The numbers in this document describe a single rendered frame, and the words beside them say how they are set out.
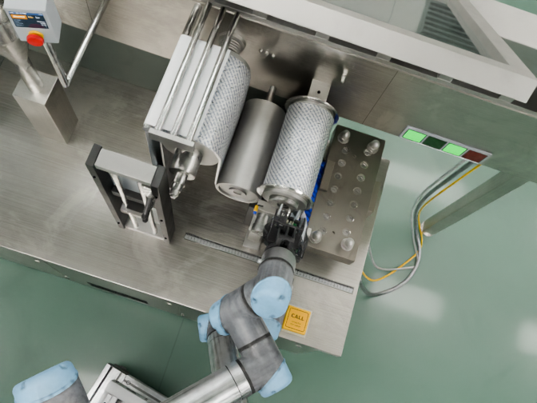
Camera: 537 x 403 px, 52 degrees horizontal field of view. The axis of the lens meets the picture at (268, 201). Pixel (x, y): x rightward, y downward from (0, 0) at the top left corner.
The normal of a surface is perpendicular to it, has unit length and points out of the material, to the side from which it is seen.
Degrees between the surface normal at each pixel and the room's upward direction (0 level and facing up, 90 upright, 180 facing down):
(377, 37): 50
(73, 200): 0
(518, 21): 0
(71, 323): 0
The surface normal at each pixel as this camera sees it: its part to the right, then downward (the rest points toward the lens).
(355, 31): -0.15, 0.51
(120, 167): 0.13, -0.29
